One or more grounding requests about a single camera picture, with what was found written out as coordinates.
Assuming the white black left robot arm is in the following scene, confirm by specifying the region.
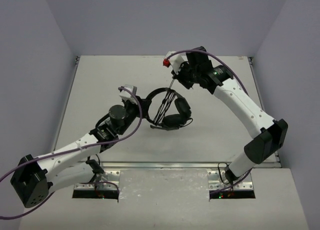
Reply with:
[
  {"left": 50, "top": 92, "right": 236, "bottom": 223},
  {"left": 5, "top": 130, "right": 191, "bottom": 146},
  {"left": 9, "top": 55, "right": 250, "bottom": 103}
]
[{"left": 10, "top": 96, "right": 151, "bottom": 208}]

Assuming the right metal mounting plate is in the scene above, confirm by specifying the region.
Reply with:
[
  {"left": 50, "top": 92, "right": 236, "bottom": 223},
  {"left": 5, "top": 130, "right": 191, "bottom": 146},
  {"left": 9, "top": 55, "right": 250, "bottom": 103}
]
[{"left": 207, "top": 169, "right": 254, "bottom": 191}]

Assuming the black headphone cable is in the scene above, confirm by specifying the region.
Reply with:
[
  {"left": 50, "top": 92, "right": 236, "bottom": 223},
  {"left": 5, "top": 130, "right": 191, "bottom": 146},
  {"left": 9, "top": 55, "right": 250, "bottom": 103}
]
[{"left": 152, "top": 79, "right": 194, "bottom": 127}]

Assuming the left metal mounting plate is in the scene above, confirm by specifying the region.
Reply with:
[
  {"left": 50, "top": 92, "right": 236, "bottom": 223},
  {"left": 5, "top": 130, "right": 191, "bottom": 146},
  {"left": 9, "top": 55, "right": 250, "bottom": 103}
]
[{"left": 73, "top": 169, "right": 121, "bottom": 191}]

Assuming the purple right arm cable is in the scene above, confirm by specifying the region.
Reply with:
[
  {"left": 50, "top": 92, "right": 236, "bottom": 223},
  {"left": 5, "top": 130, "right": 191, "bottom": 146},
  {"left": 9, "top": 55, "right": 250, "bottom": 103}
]
[{"left": 167, "top": 47, "right": 251, "bottom": 198}]

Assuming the metal mounting plate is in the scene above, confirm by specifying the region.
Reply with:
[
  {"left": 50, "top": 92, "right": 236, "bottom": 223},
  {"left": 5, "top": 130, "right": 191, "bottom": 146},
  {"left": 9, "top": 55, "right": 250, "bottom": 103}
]
[
  {"left": 73, "top": 169, "right": 121, "bottom": 191},
  {"left": 207, "top": 169, "right": 254, "bottom": 191}
]

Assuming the aluminium rail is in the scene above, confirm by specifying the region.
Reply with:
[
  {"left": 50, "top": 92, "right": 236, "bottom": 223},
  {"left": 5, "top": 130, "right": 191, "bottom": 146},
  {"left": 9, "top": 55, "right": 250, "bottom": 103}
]
[
  {"left": 94, "top": 160, "right": 283, "bottom": 169},
  {"left": 245, "top": 57, "right": 281, "bottom": 168}
]

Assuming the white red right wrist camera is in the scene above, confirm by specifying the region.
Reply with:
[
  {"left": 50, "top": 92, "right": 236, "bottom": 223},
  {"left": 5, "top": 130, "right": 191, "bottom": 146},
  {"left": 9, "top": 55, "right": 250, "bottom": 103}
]
[{"left": 162, "top": 51, "right": 186, "bottom": 75}]

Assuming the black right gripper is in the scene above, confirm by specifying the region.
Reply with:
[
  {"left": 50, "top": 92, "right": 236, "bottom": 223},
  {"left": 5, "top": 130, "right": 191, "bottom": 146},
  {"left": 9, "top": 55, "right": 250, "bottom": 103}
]
[{"left": 172, "top": 60, "right": 201, "bottom": 90}]

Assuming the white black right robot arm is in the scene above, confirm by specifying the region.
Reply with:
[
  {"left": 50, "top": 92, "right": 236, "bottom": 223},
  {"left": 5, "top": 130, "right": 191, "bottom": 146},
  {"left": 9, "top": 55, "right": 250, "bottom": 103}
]
[{"left": 163, "top": 46, "right": 288, "bottom": 185}]

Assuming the black over-ear headphones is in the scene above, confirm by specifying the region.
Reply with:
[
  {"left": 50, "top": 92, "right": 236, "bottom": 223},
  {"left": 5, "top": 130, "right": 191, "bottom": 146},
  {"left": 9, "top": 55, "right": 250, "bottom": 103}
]
[{"left": 146, "top": 87, "right": 193, "bottom": 131}]

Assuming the right side aluminium rail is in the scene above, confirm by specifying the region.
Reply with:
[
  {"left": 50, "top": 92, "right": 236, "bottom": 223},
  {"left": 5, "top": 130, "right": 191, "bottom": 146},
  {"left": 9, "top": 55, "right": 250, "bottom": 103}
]
[{"left": 245, "top": 57, "right": 281, "bottom": 168}]

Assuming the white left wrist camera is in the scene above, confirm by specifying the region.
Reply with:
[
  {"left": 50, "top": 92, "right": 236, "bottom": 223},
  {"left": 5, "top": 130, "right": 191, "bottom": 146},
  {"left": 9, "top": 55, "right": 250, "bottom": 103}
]
[{"left": 119, "top": 84, "right": 137, "bottom": 104}]

